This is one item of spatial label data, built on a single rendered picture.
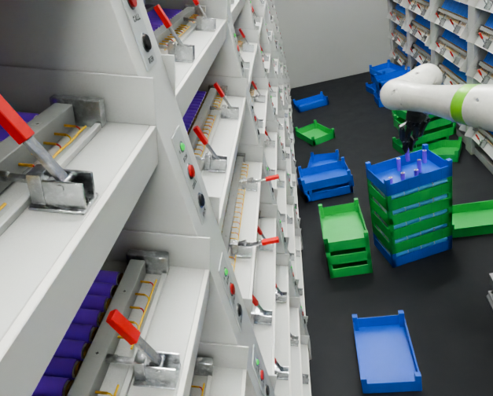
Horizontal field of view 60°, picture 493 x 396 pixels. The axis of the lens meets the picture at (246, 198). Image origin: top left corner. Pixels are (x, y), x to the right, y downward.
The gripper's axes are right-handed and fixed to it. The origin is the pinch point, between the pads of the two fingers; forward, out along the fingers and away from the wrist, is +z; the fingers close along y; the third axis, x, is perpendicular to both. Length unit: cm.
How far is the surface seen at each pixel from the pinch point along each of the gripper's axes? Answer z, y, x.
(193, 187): -101, -84, -70
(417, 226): 30.8, -1.8, -22.9
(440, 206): 24.4, 9.4, -19.9
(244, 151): -51, -72, -22
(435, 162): 15.7, 14.5, -2.4
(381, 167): 17.7, -7.5, 4.7
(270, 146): -8, -56, 15
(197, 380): -78, -93, -86
